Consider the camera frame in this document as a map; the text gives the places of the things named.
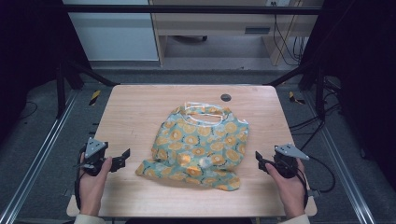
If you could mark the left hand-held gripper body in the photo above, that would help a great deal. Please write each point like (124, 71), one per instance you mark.
(95, 148)

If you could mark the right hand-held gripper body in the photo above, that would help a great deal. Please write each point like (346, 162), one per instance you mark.
(288, 155)

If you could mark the teal orange-print shopping bag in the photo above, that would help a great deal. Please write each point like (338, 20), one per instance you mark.
(199, 146)

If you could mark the person's left hand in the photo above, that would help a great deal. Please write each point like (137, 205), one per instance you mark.
(91, 189)

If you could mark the person's right hand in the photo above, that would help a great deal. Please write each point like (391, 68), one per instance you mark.
(291, 193)

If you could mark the yellow black floor tape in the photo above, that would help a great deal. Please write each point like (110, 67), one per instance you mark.
(95, 97)
(294, 98)

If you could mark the black curtain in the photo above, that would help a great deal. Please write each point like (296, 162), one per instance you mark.
(28, 56)
(361, 77)

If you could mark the white cabinet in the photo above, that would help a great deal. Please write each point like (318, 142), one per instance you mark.
(115, 34)

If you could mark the aluminium floor rail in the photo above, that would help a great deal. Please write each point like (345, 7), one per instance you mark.
(37, 155)
(339, 161)

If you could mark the black metal frame stand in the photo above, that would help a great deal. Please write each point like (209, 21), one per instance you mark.
(62, 90)
(319, 90)

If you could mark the black horizontal frame bar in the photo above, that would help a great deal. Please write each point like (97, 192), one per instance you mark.
(186, 9)

